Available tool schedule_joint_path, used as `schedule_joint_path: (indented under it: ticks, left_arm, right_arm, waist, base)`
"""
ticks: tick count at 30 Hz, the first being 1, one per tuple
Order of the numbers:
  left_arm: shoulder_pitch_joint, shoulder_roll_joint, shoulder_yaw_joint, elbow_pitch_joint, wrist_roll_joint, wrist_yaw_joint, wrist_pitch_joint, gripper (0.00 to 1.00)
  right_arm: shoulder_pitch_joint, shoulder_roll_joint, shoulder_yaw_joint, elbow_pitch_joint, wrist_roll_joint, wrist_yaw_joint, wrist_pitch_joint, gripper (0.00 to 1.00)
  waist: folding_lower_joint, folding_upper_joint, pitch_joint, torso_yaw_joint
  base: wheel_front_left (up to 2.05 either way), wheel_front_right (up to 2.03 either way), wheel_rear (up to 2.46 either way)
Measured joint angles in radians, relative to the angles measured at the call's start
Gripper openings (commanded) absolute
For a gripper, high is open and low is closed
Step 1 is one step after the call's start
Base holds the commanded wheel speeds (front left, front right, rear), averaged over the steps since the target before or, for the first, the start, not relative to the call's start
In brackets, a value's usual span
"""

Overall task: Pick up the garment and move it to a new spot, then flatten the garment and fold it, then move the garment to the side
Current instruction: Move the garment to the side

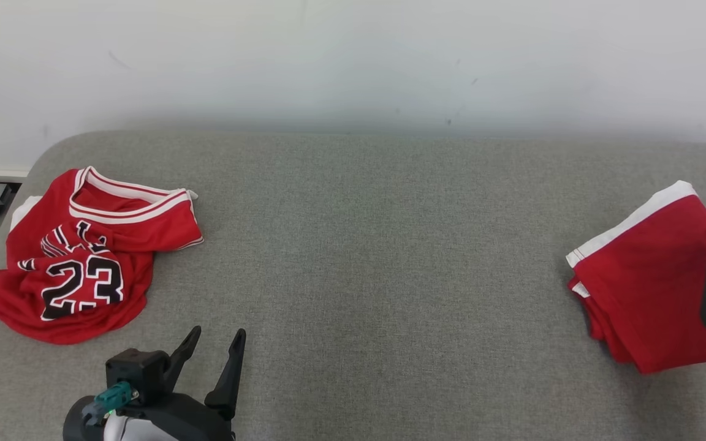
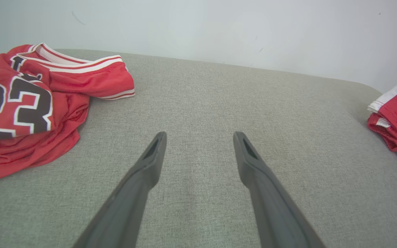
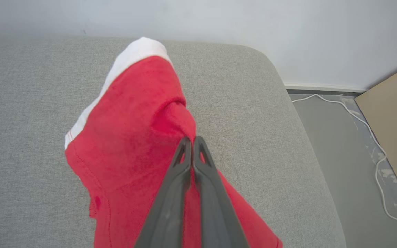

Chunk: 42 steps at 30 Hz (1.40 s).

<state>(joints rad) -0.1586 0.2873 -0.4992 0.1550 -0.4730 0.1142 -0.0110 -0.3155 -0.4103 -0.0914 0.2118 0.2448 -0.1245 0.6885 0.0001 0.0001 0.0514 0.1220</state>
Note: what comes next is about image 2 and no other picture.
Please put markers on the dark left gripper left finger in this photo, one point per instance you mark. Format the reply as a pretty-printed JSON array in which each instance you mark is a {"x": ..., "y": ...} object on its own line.
[{"x": 129, "y": 206}]

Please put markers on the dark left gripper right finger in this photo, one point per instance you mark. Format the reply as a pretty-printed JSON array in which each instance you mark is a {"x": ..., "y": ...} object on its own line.
[{"x": 274, "y": 206}]

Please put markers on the red basketball jersey number 23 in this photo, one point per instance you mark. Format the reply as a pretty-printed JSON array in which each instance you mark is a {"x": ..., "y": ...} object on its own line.
[{"x": 29, "y": 103}]

